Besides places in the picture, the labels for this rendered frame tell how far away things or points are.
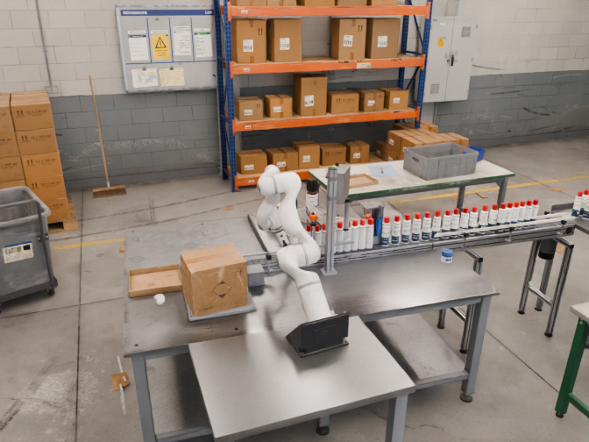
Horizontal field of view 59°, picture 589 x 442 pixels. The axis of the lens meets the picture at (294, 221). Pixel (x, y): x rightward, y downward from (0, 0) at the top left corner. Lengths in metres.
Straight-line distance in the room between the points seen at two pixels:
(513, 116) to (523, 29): 1.41
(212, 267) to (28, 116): 3.53
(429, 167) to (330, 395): 3.10
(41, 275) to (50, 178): 1.49
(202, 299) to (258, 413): 0.76
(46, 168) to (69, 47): 1.84
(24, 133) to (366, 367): 4.37
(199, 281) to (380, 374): 1.01
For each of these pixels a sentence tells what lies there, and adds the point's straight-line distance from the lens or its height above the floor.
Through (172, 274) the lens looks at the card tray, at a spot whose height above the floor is 0.83.
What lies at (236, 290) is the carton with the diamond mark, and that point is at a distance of 2.84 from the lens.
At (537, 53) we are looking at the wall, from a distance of 10.00.
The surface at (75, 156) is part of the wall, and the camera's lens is 7.47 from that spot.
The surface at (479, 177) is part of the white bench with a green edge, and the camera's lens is 5.35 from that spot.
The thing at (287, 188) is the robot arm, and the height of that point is 1.49.
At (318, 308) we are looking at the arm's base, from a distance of 2.59.
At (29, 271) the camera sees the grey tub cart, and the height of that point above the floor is 0.32.
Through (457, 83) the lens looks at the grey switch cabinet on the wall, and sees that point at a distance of 8.60.
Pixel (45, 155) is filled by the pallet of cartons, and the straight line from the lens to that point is 5.96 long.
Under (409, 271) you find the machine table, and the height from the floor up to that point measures 0.83.
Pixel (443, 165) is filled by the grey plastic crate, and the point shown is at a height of 0.93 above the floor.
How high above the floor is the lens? 2.42
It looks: 24 degrees down
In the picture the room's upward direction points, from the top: straight up
